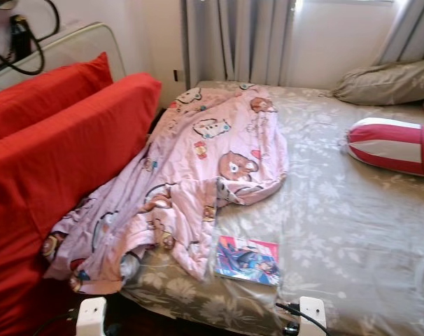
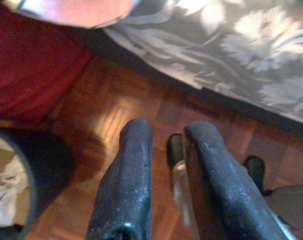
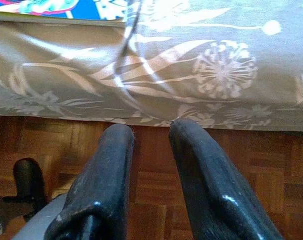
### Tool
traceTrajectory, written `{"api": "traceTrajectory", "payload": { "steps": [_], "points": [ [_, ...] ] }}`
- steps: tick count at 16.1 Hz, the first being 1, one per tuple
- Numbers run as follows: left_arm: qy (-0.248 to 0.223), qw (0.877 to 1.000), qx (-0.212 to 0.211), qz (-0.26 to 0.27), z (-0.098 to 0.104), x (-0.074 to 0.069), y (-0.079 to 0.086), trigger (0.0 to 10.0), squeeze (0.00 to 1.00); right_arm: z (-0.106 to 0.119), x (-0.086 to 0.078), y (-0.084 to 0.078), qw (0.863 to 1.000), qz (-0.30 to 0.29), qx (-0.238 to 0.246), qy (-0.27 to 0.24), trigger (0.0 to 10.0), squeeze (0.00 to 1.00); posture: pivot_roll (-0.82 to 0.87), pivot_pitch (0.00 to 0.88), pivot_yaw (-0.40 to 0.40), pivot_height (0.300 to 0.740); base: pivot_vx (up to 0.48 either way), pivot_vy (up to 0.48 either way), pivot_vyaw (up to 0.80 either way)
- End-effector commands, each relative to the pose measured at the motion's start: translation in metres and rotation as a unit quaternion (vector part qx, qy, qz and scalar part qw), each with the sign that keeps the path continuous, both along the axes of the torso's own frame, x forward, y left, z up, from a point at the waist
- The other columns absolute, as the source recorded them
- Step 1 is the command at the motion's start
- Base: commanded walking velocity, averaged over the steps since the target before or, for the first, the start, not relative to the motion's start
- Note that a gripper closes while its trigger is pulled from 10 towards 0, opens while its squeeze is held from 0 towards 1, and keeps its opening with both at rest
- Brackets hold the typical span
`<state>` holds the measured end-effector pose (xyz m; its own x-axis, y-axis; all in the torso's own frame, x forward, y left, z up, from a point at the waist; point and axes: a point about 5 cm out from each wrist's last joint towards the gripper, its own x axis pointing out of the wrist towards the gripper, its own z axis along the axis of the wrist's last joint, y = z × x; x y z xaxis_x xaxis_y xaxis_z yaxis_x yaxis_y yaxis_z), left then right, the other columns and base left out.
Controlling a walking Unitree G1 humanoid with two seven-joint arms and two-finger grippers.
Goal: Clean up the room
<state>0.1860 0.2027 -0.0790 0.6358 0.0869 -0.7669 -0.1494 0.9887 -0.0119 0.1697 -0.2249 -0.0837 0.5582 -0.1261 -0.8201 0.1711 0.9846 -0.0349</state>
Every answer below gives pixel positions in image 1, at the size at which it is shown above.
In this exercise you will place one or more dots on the colourful comic book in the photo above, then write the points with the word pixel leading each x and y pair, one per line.
pixel 247 260

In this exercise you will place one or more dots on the pink cartoon print blanket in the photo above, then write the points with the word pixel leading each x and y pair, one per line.
pixel 198 175

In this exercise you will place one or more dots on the bed with grey floral sheet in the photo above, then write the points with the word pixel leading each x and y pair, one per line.
pixel 352 231

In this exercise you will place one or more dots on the red white blue star bolster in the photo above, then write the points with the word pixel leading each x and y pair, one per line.
pixel 390 147

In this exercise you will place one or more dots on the olive floral pillow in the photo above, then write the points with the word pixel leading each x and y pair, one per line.
pixel 387 82

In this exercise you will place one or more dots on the grey pleated curtain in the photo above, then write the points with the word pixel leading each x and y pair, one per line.
pixel 411 28
pixel 240 38

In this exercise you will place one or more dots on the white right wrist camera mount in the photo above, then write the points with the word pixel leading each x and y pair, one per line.
pixel 313 316

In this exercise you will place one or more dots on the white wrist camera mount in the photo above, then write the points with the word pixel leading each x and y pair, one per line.
pixel 313 316
pixel 91 316

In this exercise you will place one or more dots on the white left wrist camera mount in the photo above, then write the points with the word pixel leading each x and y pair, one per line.
pixel 91 316

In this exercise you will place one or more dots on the dark wall socket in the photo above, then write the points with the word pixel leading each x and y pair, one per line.
pixel 178 75

